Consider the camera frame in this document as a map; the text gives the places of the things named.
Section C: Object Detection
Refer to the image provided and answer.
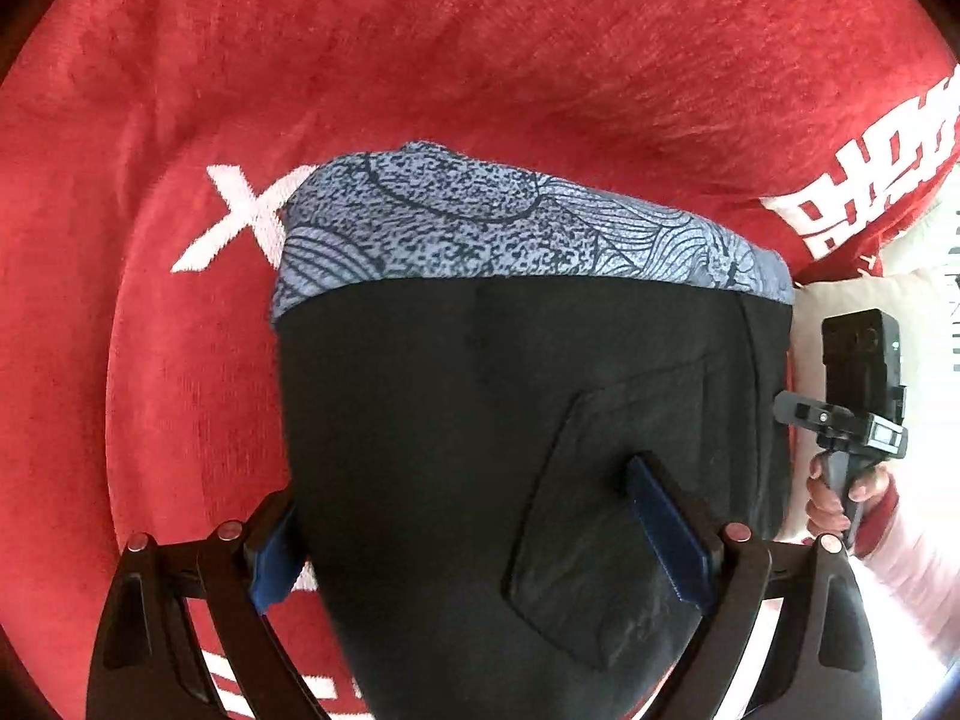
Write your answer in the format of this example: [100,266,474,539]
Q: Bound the black pants with patterned waistband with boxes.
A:
[272,143,794,718]

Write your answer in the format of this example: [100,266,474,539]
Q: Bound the pink sleeved right forearm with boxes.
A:
[850,466,958,665]

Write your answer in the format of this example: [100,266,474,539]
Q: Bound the person's right hand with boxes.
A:
[805,455,898,553]

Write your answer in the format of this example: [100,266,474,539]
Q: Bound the cream folded cloth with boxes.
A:
[789,224,958,509]

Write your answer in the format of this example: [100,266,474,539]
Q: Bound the red blanket with white characters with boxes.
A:
[2,0,958,718]

